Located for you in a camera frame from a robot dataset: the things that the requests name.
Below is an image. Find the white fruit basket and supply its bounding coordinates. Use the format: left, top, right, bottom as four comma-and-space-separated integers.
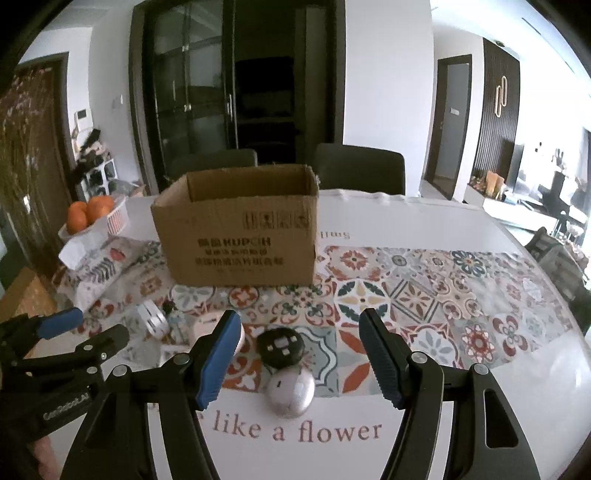
58, 196, 129, 241

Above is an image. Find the dark interior door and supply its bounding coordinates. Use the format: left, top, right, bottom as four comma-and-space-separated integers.
425, 54, 472, 188

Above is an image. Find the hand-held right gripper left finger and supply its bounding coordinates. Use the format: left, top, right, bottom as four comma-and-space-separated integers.
60, 310, 245, 480

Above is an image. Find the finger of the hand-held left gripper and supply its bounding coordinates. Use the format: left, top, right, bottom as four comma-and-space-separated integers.
0, 307, 85, 354
18, 324, 131, 387

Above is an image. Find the chair with patterned cushion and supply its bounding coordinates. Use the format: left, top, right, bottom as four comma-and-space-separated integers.
524, 227, 591, 301

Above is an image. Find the dried flower bouquet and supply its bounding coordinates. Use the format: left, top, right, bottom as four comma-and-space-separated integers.
0, 65, 61, 232

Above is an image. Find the patterned white tablecloth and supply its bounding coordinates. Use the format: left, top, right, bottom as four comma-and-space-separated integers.
28, 188, 583, 480

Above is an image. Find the white tissue paper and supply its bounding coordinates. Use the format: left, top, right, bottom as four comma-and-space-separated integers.
58, 226, 112, 269

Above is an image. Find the dark dining chair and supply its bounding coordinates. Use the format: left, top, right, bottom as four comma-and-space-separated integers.
168, 148, 258, 185
314, 143, 406, 195

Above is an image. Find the white round device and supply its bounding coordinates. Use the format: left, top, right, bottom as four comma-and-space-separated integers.
264, 366, 317, 419

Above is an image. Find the small white gadget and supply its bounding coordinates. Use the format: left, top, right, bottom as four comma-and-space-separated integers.
137, 300, 169, 334

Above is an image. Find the dark slatted wall panel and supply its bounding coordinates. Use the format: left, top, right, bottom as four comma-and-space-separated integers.
471, 37, 522, 190

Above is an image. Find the black round device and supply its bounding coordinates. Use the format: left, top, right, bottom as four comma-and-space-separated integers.
257, 327, 306, 368

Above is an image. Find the brown cardboard box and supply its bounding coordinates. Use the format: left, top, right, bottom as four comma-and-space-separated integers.
150, 164, 320, 288

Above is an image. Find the floral fabric tissue cover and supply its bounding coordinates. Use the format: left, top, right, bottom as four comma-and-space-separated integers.
55, 235, 162, 310

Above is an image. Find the grey bag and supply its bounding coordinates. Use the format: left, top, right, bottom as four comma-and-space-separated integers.
106, 179, 146, 199

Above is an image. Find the white low cabinet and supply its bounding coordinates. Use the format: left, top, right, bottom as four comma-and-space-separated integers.
464, 182, 555, 232

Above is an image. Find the dark glass sliding door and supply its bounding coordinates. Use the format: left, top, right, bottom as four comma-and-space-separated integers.
129, 0, 347, 190

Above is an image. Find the brown wooden stool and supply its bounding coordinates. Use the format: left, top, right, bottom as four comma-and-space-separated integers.
0, 268, 56, 324

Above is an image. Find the person's left forearm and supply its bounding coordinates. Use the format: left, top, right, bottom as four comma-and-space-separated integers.
32, 436, 63, 480

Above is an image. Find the white cluttered shelf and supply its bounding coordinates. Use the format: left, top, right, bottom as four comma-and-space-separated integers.
69, 129, 116, 197

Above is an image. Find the vase of dried flowers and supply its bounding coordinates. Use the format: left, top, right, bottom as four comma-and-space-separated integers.
0, 53, 75, 287

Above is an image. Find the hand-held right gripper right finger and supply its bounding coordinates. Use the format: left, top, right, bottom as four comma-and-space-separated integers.
359, 308, 542, 480

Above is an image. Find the gold wall ornament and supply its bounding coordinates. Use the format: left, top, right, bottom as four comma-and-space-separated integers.
494, 78, 509, 118

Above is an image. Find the orange fruit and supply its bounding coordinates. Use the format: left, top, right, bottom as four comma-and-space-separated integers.
66, 201, 89, 234
87, 196, 115, 223

